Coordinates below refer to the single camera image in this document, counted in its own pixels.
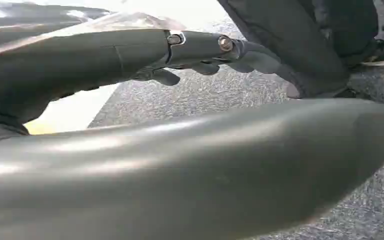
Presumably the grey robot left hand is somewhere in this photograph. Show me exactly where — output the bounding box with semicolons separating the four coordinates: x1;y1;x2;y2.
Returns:
0;1;384;240

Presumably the black robot leg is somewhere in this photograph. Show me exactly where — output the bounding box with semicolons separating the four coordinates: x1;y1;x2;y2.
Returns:
216;0;382;100

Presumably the ribbed grey left arm sleeve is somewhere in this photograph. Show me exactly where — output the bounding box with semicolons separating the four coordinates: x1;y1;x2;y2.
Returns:
0;110;30;147

